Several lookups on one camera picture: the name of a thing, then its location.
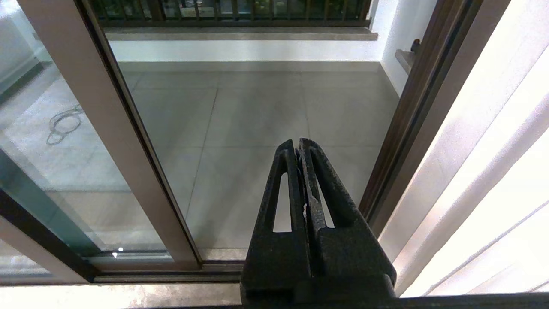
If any white curtain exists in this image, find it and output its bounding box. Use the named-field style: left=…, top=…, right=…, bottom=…
left=377, top=0, right=549, bottom=297

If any brown-framed fixed glass panel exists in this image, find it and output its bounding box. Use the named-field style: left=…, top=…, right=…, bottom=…
left=0, top=146, right=106, bottom=286

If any brown-framed sliding glass door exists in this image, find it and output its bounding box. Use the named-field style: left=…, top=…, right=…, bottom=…
left=0, top=0, right=204, bottom=275

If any dark metal floor track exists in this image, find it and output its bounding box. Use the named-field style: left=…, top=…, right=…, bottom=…
left=92, top=262, right=247, bottom=284

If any dark metal balcony railing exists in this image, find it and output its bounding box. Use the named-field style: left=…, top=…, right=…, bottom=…
left=92, top=0, right=374, bottom=28

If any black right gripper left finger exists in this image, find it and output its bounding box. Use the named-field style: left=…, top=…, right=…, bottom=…
left=240, top=139, right=311, bottom=303

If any dark brown door jamb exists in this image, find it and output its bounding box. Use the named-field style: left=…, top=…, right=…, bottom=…
left=358, top=0, right=511, bottom=236

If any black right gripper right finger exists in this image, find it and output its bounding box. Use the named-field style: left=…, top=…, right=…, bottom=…
left=298, top=137, right=397, bottom=297

